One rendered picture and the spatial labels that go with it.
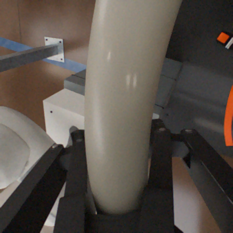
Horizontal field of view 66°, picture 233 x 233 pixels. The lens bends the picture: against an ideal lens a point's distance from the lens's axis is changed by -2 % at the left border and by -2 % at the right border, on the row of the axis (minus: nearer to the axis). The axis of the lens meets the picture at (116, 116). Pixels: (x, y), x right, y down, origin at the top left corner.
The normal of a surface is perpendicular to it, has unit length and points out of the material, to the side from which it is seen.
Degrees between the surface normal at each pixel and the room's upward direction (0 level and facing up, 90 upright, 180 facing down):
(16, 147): 86
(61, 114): 4
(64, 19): 0
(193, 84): 0
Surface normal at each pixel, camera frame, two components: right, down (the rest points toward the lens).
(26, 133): 0.60, -0.50
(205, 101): -0.39, 0.46
